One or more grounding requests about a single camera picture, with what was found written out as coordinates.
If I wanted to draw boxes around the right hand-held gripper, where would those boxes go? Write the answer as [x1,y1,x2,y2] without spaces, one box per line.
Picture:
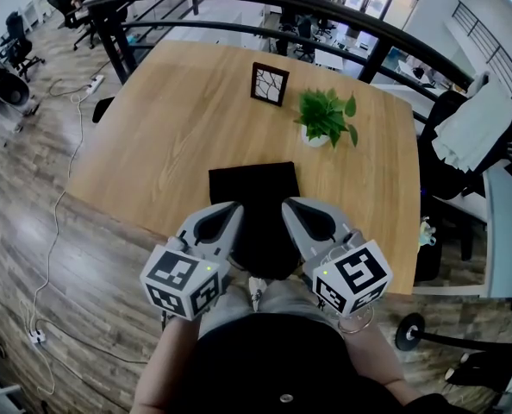
[280,196,394,319]

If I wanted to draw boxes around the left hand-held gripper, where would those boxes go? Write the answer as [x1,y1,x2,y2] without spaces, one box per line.
[139,201,246,321]

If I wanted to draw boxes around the black drawstring bag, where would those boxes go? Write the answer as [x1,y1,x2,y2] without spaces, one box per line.
[207,160,303,281]

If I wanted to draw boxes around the person's right forearm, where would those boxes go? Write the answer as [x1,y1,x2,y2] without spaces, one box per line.
[336,310,415,405]

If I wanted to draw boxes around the person's left forearm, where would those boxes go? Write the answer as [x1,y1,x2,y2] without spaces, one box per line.
[129,315,208,414]

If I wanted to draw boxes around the person's left shoe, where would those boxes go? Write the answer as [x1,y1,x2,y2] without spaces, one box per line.
[247,275,267,312]

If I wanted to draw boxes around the person's grey jeans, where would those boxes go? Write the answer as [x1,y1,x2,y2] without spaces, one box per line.
[198,273,328,340]

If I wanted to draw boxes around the teal plastic trinket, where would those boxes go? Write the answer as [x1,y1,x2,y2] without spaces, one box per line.
[418,216,438,248]

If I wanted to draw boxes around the green plant in white pot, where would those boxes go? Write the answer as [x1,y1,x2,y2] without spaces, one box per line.
[293,86,360,150]

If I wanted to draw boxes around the person's black shirt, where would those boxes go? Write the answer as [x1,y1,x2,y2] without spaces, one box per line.
[165,311,472,414]

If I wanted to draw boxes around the black barbell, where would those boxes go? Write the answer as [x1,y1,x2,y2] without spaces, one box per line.
[394,312,512,355]

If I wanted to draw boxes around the black stool seat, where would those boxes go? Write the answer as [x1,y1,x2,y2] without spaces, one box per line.
[91,96,116,124]

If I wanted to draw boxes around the white garment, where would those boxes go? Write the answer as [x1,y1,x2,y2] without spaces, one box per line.
[431,73,512,174]

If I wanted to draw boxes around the white side desk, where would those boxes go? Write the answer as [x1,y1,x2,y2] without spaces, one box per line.
[413,161,512,299]

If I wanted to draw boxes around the black swivel chair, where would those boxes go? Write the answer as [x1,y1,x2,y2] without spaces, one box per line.
[0,55,32,112]

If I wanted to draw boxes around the gold bangle bracelet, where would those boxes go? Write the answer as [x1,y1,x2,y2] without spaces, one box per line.
[336,306,376,335]

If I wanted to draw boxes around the black picture frame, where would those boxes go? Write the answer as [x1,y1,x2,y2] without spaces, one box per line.
[249,61,291,109]

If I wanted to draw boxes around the white floor cable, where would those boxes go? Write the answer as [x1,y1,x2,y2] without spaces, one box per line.
[21,92,84,398]

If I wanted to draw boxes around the black wall railing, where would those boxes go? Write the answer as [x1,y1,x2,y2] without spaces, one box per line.
[451,0,512,112]

